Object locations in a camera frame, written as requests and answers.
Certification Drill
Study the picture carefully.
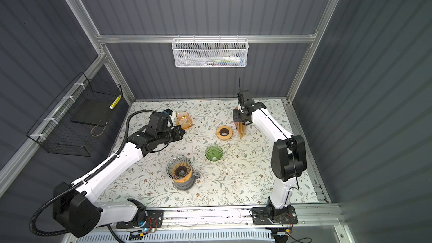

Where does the yellow marker in basket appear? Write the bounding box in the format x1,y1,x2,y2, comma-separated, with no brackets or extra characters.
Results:
109,94,122,110

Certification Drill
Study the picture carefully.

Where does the orange glass pitcher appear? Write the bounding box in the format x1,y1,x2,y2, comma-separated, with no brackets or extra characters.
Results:
176,111,193,130

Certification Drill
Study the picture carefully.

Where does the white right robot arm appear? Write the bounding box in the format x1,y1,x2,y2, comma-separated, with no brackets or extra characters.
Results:
233,90,307,225

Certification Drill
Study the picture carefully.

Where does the black pad in basket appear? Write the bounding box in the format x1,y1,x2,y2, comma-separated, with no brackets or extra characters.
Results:
70,100,114,127

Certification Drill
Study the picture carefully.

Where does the black wire basket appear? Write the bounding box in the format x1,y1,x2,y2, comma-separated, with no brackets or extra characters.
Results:
27,75,123,157

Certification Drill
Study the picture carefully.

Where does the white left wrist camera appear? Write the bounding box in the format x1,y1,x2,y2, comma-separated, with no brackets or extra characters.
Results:
163,109,175,118

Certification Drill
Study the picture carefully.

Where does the single brown paper filter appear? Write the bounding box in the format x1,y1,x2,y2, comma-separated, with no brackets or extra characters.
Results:
235,122,246,139

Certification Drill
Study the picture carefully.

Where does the white wire mesh basket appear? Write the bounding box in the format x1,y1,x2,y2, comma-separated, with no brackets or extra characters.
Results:
172,36,249,68

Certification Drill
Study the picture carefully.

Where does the clear grey glass dripper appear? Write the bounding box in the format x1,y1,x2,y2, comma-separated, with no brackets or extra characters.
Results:
166,156,192,180

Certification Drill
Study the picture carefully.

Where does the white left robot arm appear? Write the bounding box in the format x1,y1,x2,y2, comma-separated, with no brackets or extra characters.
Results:
52,109,185,237

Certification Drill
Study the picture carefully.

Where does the green glass dripper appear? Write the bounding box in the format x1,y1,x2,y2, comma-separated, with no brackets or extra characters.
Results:
205,145,223,162

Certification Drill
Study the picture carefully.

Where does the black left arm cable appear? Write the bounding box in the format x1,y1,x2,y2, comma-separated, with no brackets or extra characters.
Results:
28,109,159,237

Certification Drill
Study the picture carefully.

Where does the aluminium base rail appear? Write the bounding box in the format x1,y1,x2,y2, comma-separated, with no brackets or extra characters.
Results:
77,203,345,243

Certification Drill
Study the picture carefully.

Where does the clear grey glass pitcher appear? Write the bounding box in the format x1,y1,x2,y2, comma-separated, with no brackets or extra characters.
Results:
173,172,201,190

